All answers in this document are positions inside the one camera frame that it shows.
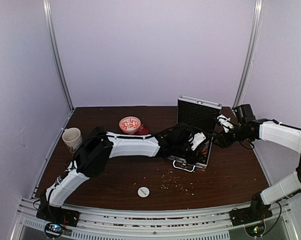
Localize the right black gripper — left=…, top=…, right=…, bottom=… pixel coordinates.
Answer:
left=212, top=124, right=251, bottom=149

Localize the aluminium poker case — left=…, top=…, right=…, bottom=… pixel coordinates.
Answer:
left=168, top=95, right=222, bottom=173

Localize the white dealer button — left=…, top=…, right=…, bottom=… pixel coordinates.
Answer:
left=137, top=186, right=150, bottom=198

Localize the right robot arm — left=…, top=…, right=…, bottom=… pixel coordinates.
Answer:
left=215, top=104, right=301, bottom=221

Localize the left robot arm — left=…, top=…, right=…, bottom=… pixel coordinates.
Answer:
left=40, top=124, right=209, bottom=222

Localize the chip stack right in case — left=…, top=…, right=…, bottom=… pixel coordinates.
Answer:
left=200, top=142, right=210, bottom=162

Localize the red floral saucer plate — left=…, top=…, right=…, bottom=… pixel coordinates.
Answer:
left=136, top=124, right=149, bottom=135

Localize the white orange patterned bowl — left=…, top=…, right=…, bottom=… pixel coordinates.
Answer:
left=118, top=116, right=141, bottom=134

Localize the white floral ceramic mug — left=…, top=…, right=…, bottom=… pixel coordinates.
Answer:
left=61, top=127, right=83, bottom=153

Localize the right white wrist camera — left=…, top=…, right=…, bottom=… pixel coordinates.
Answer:
left=216, top=114, right=234, bottom=133

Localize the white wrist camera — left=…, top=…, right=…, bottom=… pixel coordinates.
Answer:
left=216, top=114, right=234, bottom=133
left=189, top=132, right=206, bottom=151

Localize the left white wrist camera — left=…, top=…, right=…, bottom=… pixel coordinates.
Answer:
left=189, top=132, right=206, bottom=151

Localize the right aluminium frame post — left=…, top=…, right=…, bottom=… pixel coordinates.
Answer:
left=232, top=0, right=264, bottom=108

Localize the aluminium frame post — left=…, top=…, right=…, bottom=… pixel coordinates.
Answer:
left=232, top=0, right=264, bottom=108
left=42, top=0, right=75, bottom=113

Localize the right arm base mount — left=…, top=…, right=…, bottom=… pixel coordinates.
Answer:
left=229, top=195, right=273, bottom=238

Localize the front aluminium rail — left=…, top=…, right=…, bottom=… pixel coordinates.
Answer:
left=8, top=198, right=301, bottom=240

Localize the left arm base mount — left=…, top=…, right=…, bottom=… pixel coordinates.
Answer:
left=36, top=200, right=80, bottom=240

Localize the left aluminium frame post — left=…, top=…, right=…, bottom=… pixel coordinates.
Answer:
left=42, top=0, right=75, bottom=113

